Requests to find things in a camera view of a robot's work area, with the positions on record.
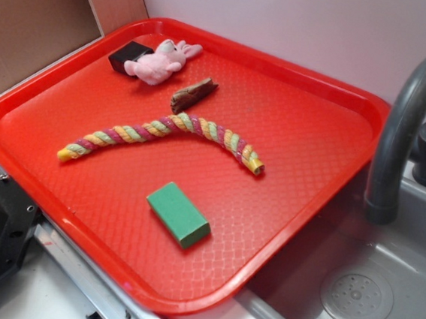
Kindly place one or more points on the green rectangular block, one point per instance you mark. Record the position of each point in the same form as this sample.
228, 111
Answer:
179, 215

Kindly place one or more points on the black rectangular block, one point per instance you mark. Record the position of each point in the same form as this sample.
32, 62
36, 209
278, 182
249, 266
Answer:
130, 52

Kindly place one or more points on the red plastic tray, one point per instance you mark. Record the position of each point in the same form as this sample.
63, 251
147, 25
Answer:
312, 133

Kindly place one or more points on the brown wood piece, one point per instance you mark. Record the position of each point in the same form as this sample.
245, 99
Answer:
187, 97

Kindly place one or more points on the pink plush bunny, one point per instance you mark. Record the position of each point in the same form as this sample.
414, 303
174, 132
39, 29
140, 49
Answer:
168, 58

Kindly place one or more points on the grey plastic sink basin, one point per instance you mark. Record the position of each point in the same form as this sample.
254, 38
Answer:
339, 237

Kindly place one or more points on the round sink drain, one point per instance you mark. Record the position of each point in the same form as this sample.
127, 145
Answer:
348, 294

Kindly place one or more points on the grey curved faucet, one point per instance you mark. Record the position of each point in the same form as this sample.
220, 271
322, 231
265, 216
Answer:
403, 139

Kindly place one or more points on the brown cardboard panel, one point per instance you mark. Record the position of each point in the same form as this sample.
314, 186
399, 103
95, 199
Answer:
36, 33

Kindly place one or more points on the multicoloured twisted rope toy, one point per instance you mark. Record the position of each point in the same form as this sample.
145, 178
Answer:
230, 141

